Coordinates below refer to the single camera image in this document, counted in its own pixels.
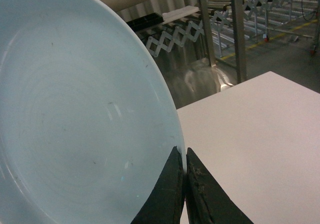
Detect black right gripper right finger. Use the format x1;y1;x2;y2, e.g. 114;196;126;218
186;148;252;224

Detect expandable roller conveyor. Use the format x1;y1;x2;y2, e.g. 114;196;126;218
146;0;320;59

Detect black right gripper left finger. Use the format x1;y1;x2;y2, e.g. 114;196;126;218
132;147;185;224

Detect light blue oval tray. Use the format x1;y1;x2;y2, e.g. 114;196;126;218
0;0;186;224

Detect steel frame posts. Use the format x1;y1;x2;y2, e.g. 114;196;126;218
195;0;248;84

